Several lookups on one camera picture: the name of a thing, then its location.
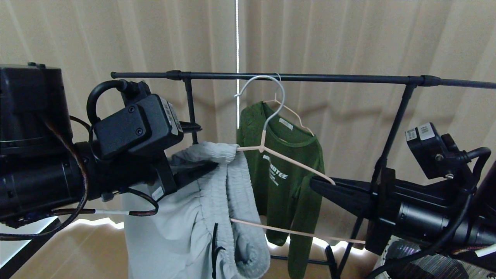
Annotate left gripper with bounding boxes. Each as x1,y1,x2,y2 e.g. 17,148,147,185
76,121,219,202

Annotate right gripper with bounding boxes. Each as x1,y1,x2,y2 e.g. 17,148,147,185
364,167,496,256

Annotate pale blue garment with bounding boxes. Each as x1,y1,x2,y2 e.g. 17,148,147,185
123,141,271,279

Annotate pink clothes hanger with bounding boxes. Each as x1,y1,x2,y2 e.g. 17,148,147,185
229,75,367,245
263,73,315,137

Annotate green long-sleeved shirt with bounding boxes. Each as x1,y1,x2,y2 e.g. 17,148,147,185
236,102,326,279

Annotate white laundry basket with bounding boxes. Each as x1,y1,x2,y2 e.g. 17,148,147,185
374,236,496,279

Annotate black clothes rack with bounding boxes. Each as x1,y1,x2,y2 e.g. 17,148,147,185
110,70,496,279

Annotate black cable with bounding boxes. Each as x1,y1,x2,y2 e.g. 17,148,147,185
86,79,128,126
364,146,492,279

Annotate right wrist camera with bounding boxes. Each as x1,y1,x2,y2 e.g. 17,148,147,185
405,122,471,194

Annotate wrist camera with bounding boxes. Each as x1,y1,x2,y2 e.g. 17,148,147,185
92,81,184,159
405,122,471,194

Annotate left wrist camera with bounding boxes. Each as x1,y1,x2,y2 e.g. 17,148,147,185
92,81,184,159

